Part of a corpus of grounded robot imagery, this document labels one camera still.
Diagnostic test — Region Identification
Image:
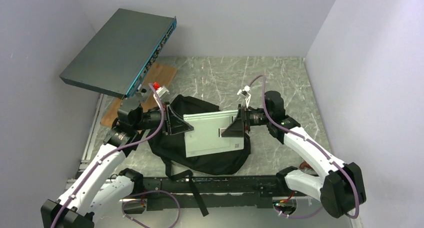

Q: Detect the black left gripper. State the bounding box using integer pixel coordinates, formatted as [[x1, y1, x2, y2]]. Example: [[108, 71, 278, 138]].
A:
[[133, 101, 193, 135]]

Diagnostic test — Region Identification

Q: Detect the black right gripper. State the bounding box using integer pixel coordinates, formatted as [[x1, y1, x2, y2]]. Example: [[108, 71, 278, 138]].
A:
[[221, 104, 272, 137]]

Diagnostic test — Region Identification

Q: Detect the black student backpack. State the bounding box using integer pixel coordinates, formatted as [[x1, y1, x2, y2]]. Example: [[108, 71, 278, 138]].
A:
[[148, 95, 251, 216]]

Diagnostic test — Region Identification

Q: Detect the pale green notebook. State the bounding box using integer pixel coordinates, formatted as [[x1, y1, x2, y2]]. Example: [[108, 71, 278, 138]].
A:
[[183, 110, 244, 158]]

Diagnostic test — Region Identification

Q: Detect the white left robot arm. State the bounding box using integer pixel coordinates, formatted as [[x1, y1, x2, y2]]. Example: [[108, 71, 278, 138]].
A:
[[40, 100, 190, 227]]

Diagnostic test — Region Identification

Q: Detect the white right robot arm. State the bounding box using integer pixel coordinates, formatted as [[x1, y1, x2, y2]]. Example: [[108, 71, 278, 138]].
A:
[[220, 89, 366, 219]]

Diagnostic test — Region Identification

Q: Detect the brown wooden board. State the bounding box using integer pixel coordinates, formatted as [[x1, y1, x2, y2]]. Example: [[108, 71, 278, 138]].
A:
[[100, 63, 177, 127]]

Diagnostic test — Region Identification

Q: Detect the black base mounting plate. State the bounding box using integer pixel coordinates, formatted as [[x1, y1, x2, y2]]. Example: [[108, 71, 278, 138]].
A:
[[126, 175, 304, 213]]

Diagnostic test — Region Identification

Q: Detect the brown wooden faucet toy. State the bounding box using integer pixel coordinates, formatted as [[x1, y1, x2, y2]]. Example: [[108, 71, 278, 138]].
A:
[[299, 161, 313, 170]]

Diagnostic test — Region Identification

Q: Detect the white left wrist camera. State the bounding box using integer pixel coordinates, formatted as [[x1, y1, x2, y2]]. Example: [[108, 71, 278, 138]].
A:
[[151, 82, 169, 98]]

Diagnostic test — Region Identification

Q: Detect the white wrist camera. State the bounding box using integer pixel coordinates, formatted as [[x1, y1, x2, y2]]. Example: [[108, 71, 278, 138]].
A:
[[151, 82, 169, 98], [237, 85, 252, 108]]

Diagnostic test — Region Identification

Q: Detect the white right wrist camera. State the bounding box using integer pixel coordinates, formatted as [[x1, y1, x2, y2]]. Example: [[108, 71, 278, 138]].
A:
[[237, 85, 252, 108]]

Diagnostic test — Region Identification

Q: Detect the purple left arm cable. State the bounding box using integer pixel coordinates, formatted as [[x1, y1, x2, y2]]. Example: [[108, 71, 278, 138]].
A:
[[49, 83, 181, 228]]

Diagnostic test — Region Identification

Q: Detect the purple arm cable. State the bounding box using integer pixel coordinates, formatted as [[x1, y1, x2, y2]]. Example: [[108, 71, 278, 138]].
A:
[[248, 75, 360, 219], [49, 83, 181, 228]]

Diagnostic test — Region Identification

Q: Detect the grey metal stand bracket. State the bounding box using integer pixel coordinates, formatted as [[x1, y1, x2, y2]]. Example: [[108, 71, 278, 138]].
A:
[[134, 85, 152, 103]]

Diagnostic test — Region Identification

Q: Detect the grey network switch box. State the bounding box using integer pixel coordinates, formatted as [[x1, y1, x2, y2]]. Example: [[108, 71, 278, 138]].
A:
[[60, 9, 177, 99]]

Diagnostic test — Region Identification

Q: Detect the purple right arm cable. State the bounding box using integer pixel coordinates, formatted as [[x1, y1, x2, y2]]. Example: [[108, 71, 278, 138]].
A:
[[248, 75, 360, 219]]

